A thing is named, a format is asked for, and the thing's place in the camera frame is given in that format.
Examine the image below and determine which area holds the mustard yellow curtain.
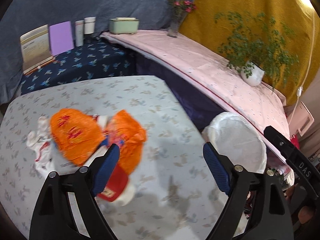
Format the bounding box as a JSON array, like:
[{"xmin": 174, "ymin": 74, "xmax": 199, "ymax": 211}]
[{"xmin": 180, "ymin": 0, "xmax": 319, "ymax": 105}]

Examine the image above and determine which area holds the orange plastic snack bag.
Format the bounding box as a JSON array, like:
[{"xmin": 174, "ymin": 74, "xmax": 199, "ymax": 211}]
[{"xmin": 50, "ymin": 108, "xmax": 147, "ymax": 175}]

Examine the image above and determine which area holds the white cylindrical jar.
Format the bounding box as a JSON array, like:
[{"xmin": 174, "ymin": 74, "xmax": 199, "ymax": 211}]
[{"xmin": 84, "ymin": 17, "xmax": 96, "ymax": 35}]

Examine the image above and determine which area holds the tall white tube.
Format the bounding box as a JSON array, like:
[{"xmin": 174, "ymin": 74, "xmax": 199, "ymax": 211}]
[{"xmin": 75, "ymin": 20, "xmax": 84, "ymax": 47}]

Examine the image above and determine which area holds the beige open box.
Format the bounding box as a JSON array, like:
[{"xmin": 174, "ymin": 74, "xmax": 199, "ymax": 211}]
[{"xmin": 20, "ymin": 24, "xmax": 54, "ymax": 75}]

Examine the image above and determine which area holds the vase with pink flowers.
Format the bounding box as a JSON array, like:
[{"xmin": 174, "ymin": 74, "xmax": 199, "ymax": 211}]
[{"xmin": 167, "ymin": 0, "xmax": 196, "ymax": 38}]

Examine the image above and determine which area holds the pink cloth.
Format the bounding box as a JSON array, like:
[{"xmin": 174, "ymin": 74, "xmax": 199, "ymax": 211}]
[{"xmin": 100, "ymin": 29, "xmax": 291, "ymax": 163}]

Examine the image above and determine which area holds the white power cable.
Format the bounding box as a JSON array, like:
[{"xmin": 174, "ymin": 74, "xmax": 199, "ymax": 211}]
[{"xmin": 287, "ymin": 4, "xmax": 316, "ymax": 126}]

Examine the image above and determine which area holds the purple notebook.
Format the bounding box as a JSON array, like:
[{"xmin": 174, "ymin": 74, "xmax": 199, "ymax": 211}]
[{"xmin": 49, "ymin": 21, "xmax": 74, "ymax": 56}]

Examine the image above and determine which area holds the pink white frame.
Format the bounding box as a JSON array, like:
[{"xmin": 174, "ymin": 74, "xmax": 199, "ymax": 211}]
[{"xmin": 287, "ymin": 101, "xmax": 314, "ymax": 138}]

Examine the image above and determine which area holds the floral grey tablecloth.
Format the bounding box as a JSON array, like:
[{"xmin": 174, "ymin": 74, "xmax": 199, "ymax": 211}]
[{"xmin": 1, "ymin": 76, "xmax": 227, "ymax": 239}]

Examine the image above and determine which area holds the green plant white pot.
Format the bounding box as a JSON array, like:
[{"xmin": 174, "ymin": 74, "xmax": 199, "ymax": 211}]
[{"xmin": 214, "ymin": 11, "xmax": 300, "ymax": 87}]

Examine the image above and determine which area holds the blue-grey blanket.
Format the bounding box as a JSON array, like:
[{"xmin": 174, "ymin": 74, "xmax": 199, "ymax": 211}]
[{"xmin": 0, "ymin": 0, "xmax": 201, "ymax": 106}]

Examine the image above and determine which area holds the mint green box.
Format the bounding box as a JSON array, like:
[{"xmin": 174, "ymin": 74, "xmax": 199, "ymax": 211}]
[{"xmin": 108, "ymin": 17, "xmax": 139, "ymax": 34}]

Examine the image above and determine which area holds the white tissue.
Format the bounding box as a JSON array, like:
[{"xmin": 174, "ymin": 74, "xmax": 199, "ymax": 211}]
[{"xmin": 26, "ymin": 116, "xmax": 55, "ymax": 179}]

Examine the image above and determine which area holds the navy floral cloth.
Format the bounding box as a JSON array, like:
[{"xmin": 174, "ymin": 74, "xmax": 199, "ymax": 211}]
[{"xmin": 21, "ymin": 38, "xmax": 137, "ymax": 95}]

